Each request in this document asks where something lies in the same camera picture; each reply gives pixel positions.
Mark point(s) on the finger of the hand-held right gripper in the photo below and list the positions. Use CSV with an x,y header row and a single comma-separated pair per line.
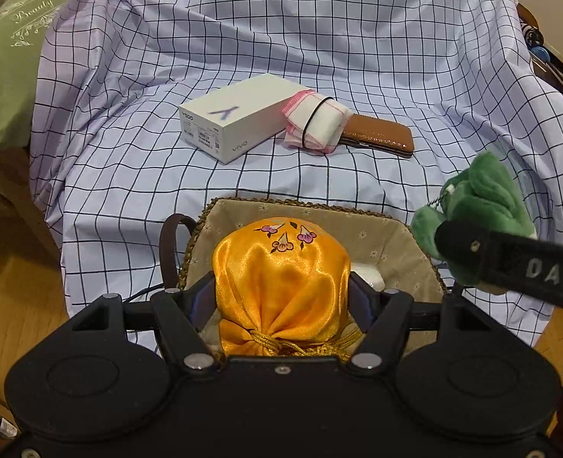
x,y
505,257

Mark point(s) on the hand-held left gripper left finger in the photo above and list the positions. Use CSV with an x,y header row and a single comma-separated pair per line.
x,y
200,303

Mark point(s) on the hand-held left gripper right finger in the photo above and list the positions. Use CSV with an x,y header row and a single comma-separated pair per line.
x,y
361,303

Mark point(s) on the green and white plush toy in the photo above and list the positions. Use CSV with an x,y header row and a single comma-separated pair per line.
x,y
481,195

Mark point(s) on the woven basket with beige lining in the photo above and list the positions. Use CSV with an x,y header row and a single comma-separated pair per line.
x,y
386,241

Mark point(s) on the brown leather case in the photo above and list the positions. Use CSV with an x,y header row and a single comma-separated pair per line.
x,y
381,134

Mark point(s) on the folded white cloth pink edge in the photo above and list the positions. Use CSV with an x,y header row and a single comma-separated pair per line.
x,y
319,121

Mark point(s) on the white cardboard box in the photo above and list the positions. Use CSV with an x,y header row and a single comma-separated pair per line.
x,y
243,114

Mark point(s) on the blue round knob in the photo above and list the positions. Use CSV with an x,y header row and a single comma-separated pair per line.
x,y
539,51

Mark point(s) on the checked light blue cloth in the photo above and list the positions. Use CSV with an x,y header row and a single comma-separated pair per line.
x,y
310,33

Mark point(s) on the green printed cloth bag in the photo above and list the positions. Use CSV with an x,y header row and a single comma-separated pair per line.
x,y
14,57

